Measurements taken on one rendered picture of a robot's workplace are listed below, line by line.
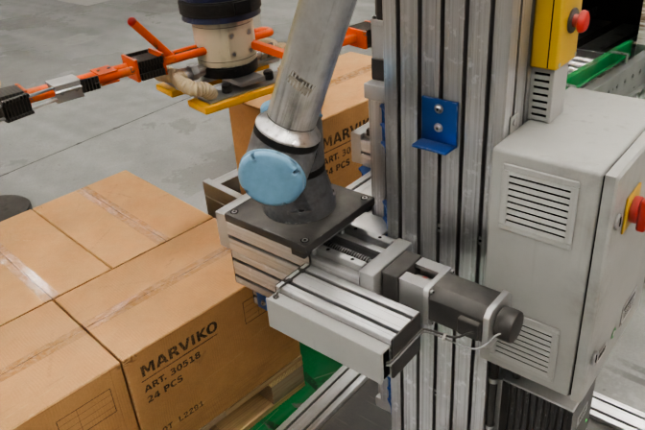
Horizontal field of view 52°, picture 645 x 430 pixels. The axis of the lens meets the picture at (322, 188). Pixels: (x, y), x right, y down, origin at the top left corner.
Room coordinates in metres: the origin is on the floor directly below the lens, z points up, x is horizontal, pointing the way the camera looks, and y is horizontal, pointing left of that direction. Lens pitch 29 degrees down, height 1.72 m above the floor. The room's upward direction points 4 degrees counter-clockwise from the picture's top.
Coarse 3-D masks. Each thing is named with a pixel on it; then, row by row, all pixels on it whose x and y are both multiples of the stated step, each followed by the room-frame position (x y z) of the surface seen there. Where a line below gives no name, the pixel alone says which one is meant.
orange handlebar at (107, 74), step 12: (264, 36) 1.89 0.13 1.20; (348, 36) 1.77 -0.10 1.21; (180, 48) 1.78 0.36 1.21; (192, 48) 1.79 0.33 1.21; (204, 48) 1.78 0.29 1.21; (252, 48) 1.79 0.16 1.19; (264, 48) 1.75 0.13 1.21; (276, 48) 1.71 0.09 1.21; (168, 60) 1.70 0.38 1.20; (180, 60) 1.73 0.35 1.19; (96, 72) 1.61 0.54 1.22; (108, 72) 1.61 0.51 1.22; (120, 72) 1.62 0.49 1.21; (132, 72) 1.64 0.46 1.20; (36, 96) 1.50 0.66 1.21; (48, 96) 1.51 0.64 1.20
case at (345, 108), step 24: (336, 72) 2.26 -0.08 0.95; (360, 72) 2.24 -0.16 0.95; (264, 96) 2.07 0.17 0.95; (336, 96) 2.02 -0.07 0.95; (360, 96) 2.00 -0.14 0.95; (240, 120) 2.05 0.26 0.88; (336, 120) 1.88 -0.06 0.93; (360, 120) 1.95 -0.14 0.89; (240, 144) 2.06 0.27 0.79; (336, 144) 1.87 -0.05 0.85; (336, 168) 1.87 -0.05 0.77
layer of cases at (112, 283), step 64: (128, 192) 2.23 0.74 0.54; (0, 256) 1.85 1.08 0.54; (64, 256) 1.82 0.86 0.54; (128, 256) 1.79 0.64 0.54; (192, 256) 1.76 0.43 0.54; (0, 320) 1.51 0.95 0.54; (64, 320) 1.49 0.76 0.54; (128, 320) 1.47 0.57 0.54; (192, 320) 1.45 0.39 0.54; (256, 320) 1.60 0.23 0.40; (0, 384) 1.25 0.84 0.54; (64, 384) 1.23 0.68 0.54; (128, 384) 1.30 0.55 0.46; (192, 384) 1.42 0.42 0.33; (256, 384) 1.57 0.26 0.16
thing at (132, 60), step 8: (152, 48) 1.74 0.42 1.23; (128, 56) 1.71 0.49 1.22; (136, 56) 1.72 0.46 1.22; (144, 56) 1.71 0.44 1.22; (152, 56) 1.71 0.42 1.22; (160, 56) 1.67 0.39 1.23; (128, 64) 1.67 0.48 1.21; (136, 64) 1.64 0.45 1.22; (144, 64) 1.64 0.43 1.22; (152, 64) 1.66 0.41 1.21; (160, 64) 1.68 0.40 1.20; (136, 72) 1.64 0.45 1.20; (144, 72) 1.65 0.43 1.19; (152, 72) 1.65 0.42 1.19; (160, 72) 1.67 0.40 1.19; (136, 80) 1.65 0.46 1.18; (144, 80) 1.64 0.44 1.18
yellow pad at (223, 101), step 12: (264, 72) 1.80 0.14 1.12; (276, 72) 1.86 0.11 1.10; (228, 84) 1.72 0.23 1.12; (252, 84) 1.77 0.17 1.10; (264, 84) 1.76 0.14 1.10; (228, 96) 1.69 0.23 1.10; (240, 96) 1.70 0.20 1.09; (252, 96) 1.72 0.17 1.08; (204, 108) 1.63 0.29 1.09; (216, 108) 1.65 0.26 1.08
